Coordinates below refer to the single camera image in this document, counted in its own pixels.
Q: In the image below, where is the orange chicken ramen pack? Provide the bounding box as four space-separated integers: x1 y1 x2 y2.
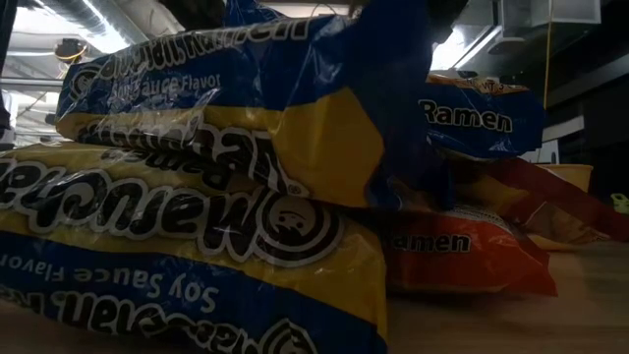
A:
382 204 559 298

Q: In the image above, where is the red beef ramen pack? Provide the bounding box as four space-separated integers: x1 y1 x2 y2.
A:
454 156 629 247

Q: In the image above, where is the yellow plastic bin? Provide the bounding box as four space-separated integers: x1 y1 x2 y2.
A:
528 163 595 253

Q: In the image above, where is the yellow extension cable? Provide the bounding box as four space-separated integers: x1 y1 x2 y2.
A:
542 0 554 110

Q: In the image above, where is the orange ceiling cable reel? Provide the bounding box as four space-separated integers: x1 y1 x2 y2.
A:
53 37 89 65

